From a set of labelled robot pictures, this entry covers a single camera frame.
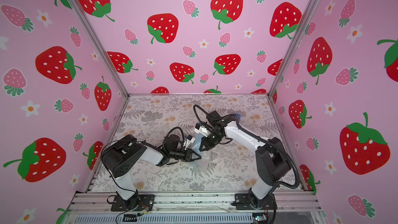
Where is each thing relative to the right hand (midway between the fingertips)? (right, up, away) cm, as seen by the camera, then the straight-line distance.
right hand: (199, 151), depth 80 cm
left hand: (+1, -6, +5) cm, 8 cm away
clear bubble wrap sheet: (+3, -4, +6) cm, 8 cm away
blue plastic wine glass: (-2, +1, +5) cm, 6 cm away
